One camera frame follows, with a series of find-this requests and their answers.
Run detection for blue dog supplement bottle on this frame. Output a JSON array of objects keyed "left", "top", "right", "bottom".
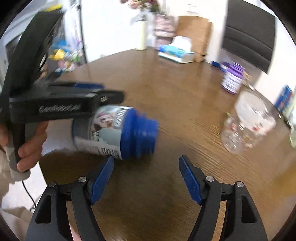
[{"left": 72, "top": 105, "right": 159, "bottom": 160}]

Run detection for brown paper bag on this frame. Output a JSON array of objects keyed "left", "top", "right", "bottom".
[{"left": 176, "top": 16, "right": 212, "bottom": 63}]

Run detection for purple white supplement bottle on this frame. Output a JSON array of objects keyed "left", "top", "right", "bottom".
[{"left": 221, "top": 62, "right": 244, "bottom": 95}]

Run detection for cream thermos bottle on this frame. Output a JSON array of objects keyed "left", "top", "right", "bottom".
[{"left": 134, "top": 11, "right": 148, "bottom": 51}]

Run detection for person's left hand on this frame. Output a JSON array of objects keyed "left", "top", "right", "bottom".
[{"left": 1, "top": 121, "right": 49, "bottom": 175}]

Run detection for blue jar lid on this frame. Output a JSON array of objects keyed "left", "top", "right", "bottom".
[{"left": 211, "top": 61, "right": 220, "bottom": 68}]

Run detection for black paper bag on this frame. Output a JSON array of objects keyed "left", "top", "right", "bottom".
[{"left": 222, "top": 0, "right": 276, "bottom": 73}]

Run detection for blue tissue pack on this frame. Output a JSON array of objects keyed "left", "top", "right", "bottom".
[{"left": 158, "top": 36, "right": 195, "bottom": 64}]

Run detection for clear plastic jar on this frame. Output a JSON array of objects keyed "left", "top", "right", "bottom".
[{"left": 221, "top": 89, "right": 276, "bottom": 154}]

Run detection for black tripod stand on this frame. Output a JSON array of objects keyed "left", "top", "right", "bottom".
[{"left": 76, "top": 0, "right": 88, "bottom": 63}]

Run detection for pink textured vase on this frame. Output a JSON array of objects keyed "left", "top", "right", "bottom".
[{"left": 153, "top": 14, "right": 176, "bottom": 50}]

